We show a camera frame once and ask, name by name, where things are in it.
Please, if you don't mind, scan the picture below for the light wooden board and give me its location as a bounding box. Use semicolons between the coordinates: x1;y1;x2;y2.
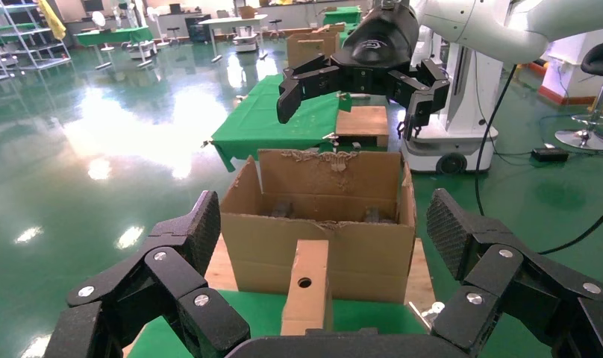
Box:
204;234;437;313

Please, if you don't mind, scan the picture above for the black foam insert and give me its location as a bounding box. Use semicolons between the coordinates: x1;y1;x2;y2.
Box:
270;198;293;219

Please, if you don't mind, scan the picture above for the yellow cloth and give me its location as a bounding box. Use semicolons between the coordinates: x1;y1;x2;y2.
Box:
37;0;66;42

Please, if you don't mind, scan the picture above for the black power adapter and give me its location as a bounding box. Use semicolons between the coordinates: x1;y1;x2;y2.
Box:
531;147;570;163

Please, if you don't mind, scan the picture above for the white long table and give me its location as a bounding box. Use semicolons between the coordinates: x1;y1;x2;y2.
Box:
197;13;269;63

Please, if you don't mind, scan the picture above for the small white mobile robot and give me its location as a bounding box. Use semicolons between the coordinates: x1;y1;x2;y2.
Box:
232;27;260;54

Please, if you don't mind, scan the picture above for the small cardboard box with hole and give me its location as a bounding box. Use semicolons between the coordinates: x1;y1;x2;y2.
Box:
281;239;334;337

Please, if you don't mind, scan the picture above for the white standing fan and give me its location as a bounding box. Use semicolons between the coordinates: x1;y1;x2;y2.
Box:
91;10;116;53

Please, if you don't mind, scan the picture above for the metal shelf rack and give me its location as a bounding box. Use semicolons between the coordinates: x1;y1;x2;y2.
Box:
0;0;72;83

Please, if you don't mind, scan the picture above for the brown background cardboard box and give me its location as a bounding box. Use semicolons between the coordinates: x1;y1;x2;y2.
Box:
287;25;342;68

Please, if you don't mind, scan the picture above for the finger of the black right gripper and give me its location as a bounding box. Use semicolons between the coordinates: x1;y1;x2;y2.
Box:
386;58;452;142
275;53;343;125

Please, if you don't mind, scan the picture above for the green tablecloth on side table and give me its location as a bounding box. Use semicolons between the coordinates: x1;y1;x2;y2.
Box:
210;74;354;173

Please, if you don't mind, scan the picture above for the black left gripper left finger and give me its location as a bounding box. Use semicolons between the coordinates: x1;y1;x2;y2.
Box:
43;189;251;358

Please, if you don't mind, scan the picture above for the brown wooden board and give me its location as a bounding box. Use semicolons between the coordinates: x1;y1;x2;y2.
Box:
334;104;390;148

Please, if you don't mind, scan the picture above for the black cabinet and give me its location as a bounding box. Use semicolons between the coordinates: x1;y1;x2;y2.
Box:
185;14;213;43

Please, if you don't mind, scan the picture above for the black bar stool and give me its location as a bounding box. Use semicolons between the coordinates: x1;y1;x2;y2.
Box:
554;40;603;151

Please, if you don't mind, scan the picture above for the large open cardboard carton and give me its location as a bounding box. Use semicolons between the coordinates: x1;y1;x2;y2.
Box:
219;148;418;305

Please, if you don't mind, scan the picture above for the green covered background table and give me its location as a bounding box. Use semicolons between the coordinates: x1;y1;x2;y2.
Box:
75;27;155;68
322;5;363;28

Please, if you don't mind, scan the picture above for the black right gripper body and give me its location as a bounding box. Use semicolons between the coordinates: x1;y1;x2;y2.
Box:
331;4;421;97

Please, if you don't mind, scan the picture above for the black hanging cable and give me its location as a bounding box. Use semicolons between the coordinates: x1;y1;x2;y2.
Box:
473;63;603;257

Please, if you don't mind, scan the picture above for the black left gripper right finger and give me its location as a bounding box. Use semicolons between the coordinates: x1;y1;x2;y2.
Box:
425;187;603;358

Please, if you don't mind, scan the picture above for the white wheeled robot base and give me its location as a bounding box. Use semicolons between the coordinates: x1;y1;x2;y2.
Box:
399;29;504;175

